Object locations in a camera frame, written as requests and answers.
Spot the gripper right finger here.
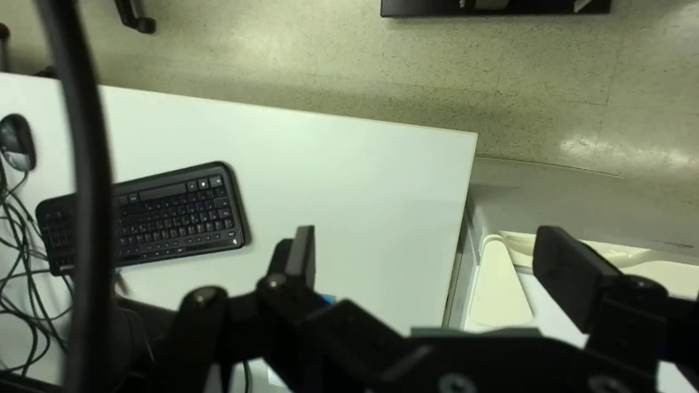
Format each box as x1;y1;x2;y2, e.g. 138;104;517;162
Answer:
532;226;699;373

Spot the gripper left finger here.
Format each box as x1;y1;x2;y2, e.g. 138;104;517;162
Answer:
158;225;402;393

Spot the white coffee maker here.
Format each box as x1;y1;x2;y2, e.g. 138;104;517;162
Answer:
445;227;699;361

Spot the white desk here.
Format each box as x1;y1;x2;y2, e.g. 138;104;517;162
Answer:
0;71;479;393

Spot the black computer keyboard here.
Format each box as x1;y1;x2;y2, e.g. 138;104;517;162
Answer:
36;161;246;275

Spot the black furniture base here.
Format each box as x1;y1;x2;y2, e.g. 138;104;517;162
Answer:
380;0;612;18

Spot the black computer mouse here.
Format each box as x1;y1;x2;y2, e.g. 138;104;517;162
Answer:
0;114;37;173

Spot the tangle of black cables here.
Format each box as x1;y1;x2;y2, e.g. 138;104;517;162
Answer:
0;164;75;377

